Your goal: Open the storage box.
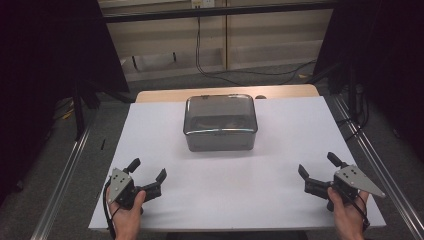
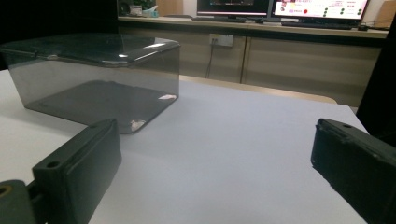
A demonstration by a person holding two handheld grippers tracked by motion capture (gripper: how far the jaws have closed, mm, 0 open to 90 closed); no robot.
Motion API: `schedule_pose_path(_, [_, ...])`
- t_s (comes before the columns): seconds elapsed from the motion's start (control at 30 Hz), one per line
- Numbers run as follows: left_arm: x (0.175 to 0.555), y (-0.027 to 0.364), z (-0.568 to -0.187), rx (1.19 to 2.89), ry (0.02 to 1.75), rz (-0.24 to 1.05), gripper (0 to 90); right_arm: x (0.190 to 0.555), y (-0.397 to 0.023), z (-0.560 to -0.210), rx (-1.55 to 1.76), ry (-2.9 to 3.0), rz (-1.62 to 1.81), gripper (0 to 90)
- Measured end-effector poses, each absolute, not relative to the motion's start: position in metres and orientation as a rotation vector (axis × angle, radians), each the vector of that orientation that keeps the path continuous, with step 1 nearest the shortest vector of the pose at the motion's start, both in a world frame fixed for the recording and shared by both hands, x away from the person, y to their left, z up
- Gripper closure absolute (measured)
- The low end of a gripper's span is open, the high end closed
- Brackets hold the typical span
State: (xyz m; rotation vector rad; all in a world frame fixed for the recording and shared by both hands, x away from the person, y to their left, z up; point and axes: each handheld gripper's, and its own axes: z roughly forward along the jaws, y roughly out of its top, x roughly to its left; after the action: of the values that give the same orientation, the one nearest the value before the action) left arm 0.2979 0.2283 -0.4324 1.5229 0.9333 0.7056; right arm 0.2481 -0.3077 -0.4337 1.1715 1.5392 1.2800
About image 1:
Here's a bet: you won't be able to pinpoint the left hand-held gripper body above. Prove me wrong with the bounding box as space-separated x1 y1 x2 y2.
107 167 148 211

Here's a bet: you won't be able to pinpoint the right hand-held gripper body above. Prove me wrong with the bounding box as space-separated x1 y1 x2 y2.
327 164 387 213

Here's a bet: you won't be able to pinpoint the grey transparent lidded plastic box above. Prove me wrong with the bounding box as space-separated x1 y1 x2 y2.
182 93 259 153

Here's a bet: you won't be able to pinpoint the person's left hand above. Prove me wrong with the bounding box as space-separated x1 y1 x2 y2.
107 190 148 233

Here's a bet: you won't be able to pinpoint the person's right hand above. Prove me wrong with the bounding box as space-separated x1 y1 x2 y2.
327 186 370 233

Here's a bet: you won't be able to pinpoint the black metal stand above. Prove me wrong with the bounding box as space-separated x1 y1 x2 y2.
71 79 101 141
306 63 359 122

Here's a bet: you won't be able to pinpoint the white table mat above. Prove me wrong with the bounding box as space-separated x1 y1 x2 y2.
88 96 387 232

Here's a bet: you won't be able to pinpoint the black curtain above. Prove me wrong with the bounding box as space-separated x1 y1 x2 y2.
0 0 131 204
313 0 424 163

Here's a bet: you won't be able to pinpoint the black horizontal bar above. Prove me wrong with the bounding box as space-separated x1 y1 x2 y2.
103 2 335 24

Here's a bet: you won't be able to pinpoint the aluminium rail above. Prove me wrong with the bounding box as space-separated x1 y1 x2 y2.
333 94 424 240
29 123 95 240

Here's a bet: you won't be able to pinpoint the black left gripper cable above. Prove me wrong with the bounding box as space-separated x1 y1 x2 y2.
102 181 122 240

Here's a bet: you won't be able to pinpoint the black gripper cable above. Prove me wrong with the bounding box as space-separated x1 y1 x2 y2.
102 181 122 240
333 184 371 232

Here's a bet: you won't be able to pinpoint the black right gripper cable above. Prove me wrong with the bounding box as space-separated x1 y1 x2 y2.
333 184 371 232

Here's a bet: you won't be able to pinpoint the black floor cables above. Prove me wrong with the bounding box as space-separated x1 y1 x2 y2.
336 83 372 142

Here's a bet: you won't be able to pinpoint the black wall cable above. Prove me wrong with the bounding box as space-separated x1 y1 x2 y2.
194 16 318 86

